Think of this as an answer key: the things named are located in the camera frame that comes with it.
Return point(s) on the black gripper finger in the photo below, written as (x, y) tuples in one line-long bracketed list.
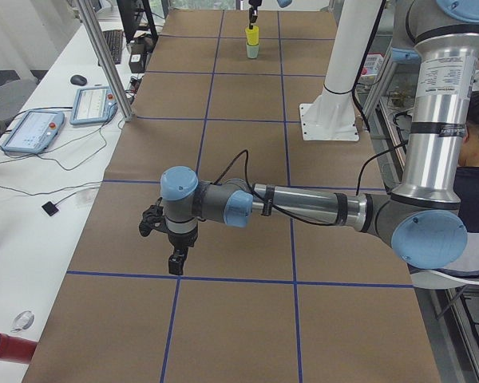
[(253, 15), (177, 260)]

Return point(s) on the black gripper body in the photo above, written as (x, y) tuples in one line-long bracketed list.
[(182, 240), (254, 5)]

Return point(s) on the yellow plastic cup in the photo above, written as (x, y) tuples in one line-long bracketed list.
[(252, 35)]

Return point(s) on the pale green cup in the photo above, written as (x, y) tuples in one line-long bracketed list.
[(252, 51)]

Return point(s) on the black box with label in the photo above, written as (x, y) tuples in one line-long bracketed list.
[(138, 55)]

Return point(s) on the black monitor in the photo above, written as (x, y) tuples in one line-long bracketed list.
[(132, 12)]

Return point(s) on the small black square pad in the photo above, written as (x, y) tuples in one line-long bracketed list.
[(50, 208)]

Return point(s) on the black keyboard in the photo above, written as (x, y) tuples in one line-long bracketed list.
[(114, 41)]

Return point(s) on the far teach pendant tablet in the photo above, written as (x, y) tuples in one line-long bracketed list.
[(93, 105)]

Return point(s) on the teach pendant tablet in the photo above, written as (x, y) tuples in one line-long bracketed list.
[(34, 132), (93, 105)]

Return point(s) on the near teach pendant tablet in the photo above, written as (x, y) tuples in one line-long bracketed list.
[(34, 132)]

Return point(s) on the black computer mouse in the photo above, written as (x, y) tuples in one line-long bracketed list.
[(78, 80)]

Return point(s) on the red cylinder bottle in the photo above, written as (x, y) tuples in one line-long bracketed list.
[(16, 350)]

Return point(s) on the white chair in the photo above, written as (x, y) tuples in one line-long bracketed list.
[(435, 280)]

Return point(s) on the white camera pillar stand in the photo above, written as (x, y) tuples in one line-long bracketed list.
[(331, 117)]

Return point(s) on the aluminium frame post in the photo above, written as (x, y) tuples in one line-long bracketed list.
[(97, 39)]

